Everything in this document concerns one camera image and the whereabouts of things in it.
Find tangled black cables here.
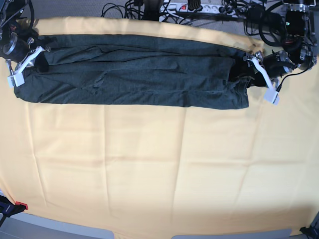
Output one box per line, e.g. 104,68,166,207
101,0,150,20

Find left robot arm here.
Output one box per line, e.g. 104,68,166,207
225,0,317,105

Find red and black clamp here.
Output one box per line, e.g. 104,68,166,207
0,196,28,218

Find black clamp right corner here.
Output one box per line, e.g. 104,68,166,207
300,226,319,239

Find yellow table cloth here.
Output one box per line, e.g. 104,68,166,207
0,16,319,236

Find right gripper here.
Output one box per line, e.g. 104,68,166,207
0,37,49,88

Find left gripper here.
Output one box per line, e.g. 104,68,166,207
229,50,292,105

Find white power strip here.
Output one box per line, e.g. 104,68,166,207
160,1,243,16

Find dark green long-sleeve shirt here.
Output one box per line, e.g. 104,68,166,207
14,35,250,110

